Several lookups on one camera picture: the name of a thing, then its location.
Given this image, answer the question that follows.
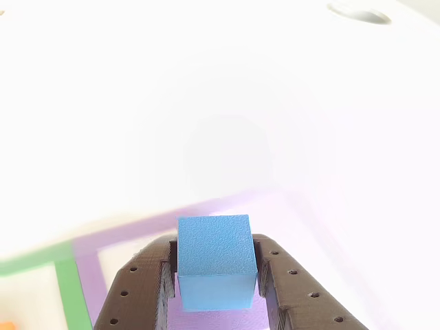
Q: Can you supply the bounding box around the green square frame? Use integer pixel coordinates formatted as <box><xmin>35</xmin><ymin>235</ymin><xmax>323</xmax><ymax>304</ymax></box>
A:
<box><xmin>0</xmin><ymin>240</ymin><xmax>94</xmax><ymax>330</ymax></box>

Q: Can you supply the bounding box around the purple square frame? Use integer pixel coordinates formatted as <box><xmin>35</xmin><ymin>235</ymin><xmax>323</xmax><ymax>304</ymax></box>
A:
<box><xmin>71</xmin><ymin>190</ymin><xmax>344</xmax><ymax>330</ymax></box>

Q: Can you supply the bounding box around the small blue cube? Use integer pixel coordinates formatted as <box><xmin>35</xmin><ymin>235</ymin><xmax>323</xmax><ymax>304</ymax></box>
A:
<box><xmin>177</xmin><ymin>214</ymin><xmax>259</xmax><ymax>313</ymax></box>

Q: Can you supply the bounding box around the purple block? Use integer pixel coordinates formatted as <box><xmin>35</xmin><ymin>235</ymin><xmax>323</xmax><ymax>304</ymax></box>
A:
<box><xmin>166</xmin><ymin>295</ymin><xmax>271</xmax><ymax>330</ymax></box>

